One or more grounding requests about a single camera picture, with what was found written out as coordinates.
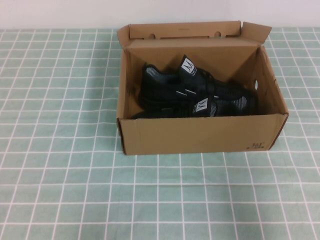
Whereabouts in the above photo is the black sneaker stuffed with paper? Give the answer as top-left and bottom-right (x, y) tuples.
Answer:
(131, 95), (256, 120)

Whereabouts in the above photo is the brown cardboard shoe box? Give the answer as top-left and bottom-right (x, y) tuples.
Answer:
(116, 20), (290, 156)

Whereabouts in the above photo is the black sneaker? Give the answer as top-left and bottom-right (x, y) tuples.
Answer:
(139, 54), (257, 112)

